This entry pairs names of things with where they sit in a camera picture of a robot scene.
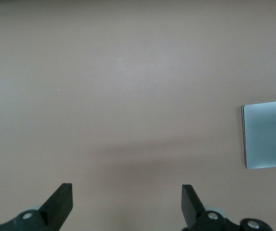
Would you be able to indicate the grey laptop computer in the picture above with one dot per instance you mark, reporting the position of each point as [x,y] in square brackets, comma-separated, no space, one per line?
[267,134]

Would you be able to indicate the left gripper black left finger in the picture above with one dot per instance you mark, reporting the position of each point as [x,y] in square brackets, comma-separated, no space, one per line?
[56,211]

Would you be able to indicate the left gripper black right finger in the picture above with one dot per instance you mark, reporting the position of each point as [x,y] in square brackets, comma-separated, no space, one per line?
[195,216]

